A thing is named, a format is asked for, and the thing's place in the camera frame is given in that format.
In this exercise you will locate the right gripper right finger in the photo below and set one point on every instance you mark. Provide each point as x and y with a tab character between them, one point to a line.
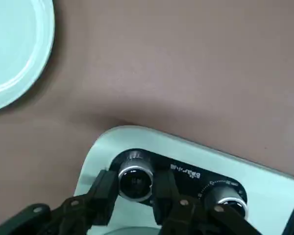
165	193

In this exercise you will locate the black control knob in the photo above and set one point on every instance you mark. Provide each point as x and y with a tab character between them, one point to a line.
225	193
134	181

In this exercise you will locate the mint green plate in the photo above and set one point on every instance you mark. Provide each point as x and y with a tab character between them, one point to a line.
14	49

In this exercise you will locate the mint green cooking machine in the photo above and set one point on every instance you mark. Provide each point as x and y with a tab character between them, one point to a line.
137	139

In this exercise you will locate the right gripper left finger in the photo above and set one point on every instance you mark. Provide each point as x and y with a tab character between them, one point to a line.
103	195

